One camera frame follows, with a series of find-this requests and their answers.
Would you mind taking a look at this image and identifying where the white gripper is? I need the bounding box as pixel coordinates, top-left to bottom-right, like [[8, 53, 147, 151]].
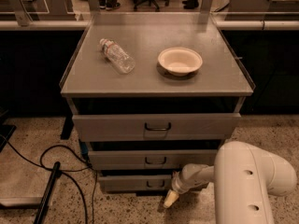
[[164, 172, 191, 208]]

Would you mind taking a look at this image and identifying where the grey top drawer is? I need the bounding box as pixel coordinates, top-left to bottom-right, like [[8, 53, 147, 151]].
[[73, 113, 241, 142]]

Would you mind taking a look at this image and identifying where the black metal floor bar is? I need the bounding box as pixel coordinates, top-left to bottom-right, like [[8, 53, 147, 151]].
[[34, 161, 61, 224]]

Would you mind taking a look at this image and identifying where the grey drawer cabinet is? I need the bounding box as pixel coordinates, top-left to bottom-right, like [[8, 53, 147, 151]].
[[59, 12, 256, 198]]

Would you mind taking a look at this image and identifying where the grey bottom drawer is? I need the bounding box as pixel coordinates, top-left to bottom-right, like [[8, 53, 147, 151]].
[[98, 175, 172, 192]]

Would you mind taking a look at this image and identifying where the grey drawer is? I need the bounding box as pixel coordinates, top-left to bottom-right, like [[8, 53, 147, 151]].
[[73, 113, 241, 142], [88, 149, 217, 170], [98, 175, 172, 192]]

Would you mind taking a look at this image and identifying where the black floor cable left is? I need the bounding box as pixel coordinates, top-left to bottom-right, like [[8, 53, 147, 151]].
[[0, 133, 99, 224]]

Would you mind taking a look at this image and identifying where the white paper bowl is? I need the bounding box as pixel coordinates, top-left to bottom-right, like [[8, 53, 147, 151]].
[[158, 48, 203, 77]]

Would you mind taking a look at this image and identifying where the grey middle drawer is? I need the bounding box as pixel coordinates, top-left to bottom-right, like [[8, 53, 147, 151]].
[[88, 149, 217, 170]]

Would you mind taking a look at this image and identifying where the white horizontal rail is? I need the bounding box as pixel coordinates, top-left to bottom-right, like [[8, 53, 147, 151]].
[[0, 21, 299, 31]]

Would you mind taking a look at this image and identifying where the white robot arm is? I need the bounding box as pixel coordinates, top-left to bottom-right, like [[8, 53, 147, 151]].
[[164, 141, 297, 224]]

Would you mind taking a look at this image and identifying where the clear plastic water bottle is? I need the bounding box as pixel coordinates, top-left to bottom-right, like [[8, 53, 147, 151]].
[[99, 38, 135, 74]]

